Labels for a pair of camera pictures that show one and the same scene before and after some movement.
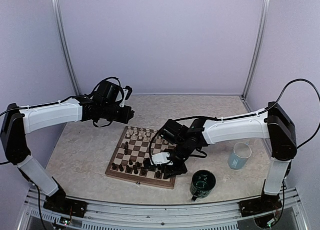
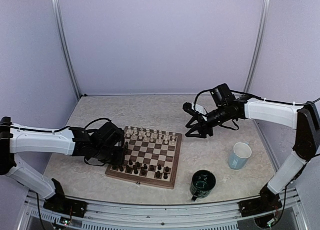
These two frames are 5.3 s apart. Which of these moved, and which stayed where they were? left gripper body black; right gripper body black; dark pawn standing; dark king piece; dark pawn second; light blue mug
Moved: left gripper body black; right gripper body black
Stayed: dark king piece; light blue mug; dark pawn standing; dark pawn second
